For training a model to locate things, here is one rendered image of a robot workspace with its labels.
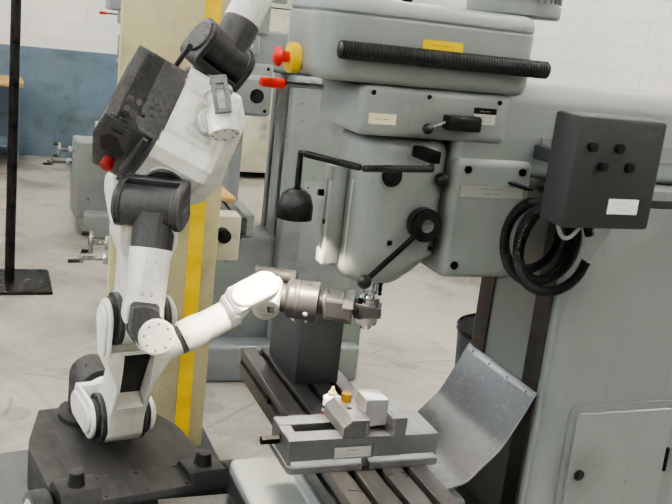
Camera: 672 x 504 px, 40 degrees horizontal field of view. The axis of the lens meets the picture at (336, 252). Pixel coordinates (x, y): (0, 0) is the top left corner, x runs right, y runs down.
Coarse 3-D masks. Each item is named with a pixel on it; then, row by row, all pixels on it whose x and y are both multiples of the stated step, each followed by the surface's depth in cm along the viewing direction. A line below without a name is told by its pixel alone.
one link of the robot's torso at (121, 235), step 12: (108, 180) 235; (108, 192) 236; (108, 204) 236; (120, 228) 232; (120, 240) 232; (120, 252) 237; (120, 264) 240; (120, 276) 240; (120, 288) 241; (120, 300) 239; (120, 312) 237; (168, 312) 244; (120, 324) 237; (120, 336) 238
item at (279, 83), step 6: (264, 78) 190; (270, 78) 191; (276, 78) 191; (282, 78) 192; (264, 84) 190; (270, 84) 190; (276, 84) 191; (282, 84) 191; (288, 84) 192; (294, 84) 193; (300, 84) 193; (306, 84) 194; (312, 84) 194; (318, 84) 195
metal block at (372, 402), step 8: (360, 392) 200; (368, 392) 200; (376, 392) 201; (360, 400) 199; (368, 400) 196; (376, 400) 197; (384, 400) 197; (360, 408) 199; (368, 408) 196; (376, 408) 197; (384, 408) 198; (368, 416) 197; (376, 416) 198; (384, 416) 198; (376, 424) 198; (384, 424) 199
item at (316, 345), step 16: (272, 320) 252; (288, 320) 240; (320, 320) 233; (272, 336) 252; (288, 336) 240; (304, 336) 233; (320, 336) 234; (336, 336) 236; (272, 352) 252; (288, 352) 240; (304, 352) 234; (320, 352) 236; (336, 352) 237; (288, 368) 240; (304, 368) 235; (320, 368) 237; (336, 368) 239
